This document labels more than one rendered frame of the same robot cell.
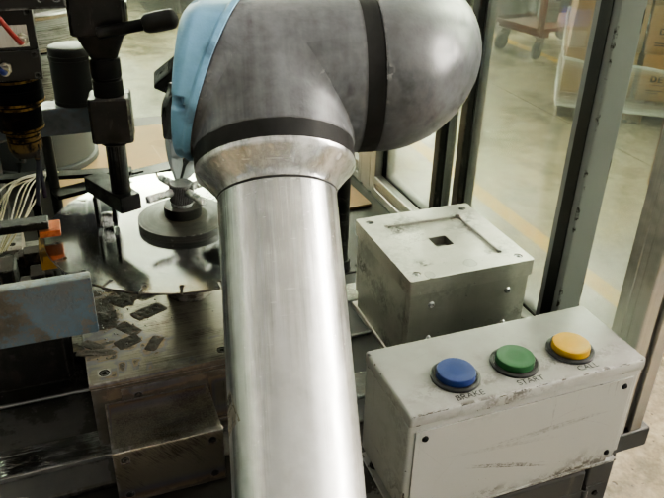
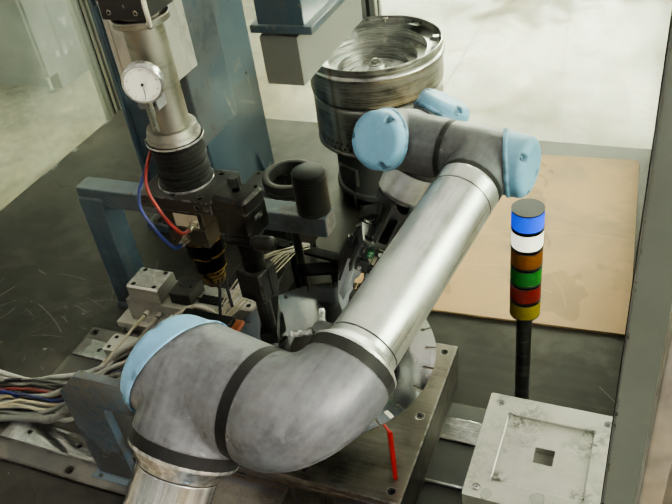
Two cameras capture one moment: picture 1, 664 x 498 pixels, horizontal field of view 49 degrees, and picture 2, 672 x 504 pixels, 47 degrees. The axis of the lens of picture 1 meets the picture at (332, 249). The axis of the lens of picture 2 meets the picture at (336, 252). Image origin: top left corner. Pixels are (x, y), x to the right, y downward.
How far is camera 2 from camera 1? 68 cm
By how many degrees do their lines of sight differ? 41
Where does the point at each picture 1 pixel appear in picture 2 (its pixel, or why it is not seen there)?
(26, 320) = not seen: hidden behind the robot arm
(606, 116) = (618, 467)
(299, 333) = not seen: outside the picture
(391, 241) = (495, 436)
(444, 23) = (284, 411)
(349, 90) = (204, 435)
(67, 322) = not seen: hidden behind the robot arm
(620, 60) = (628, 428)
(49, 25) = (380, 88)
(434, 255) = (518, 471)
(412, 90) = (242, 454)
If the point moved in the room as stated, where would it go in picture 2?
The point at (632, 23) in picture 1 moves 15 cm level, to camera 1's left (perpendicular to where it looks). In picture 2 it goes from (639, 402) to (497, 334)
